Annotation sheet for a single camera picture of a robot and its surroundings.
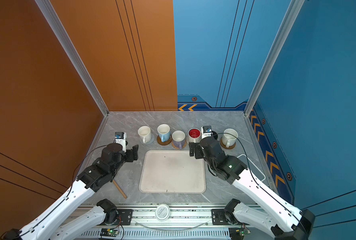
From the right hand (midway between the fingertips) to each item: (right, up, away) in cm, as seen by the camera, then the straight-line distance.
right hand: (196, 143), depth 73 cm
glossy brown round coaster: (-19, -3, +28) cm, 34 cm away
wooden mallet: (-42, -27, +10) cm, 51 cm away
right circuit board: (+19, -43, -3) cm, 47 cm away
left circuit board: (-42, -43, -2) cm, 60 cm away
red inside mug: (+1, +2, +28) cm, 28 cm away
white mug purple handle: (-10, 0, +28) cm, 29 cm away
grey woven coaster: (-28, 0, +29) cm, 40 cm away
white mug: (-32, +3, +23) cm, 39 cm away
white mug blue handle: (-19, +4, +22) cm, 29 cm away
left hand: (-33, -1, +3) cm, 34 cm away
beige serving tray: (-14, -19, +17) cm, 29 cm away
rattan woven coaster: (-10, -7, +26) cm, 28 cm away
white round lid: (-16, -33, -3) cm, 37 cm away
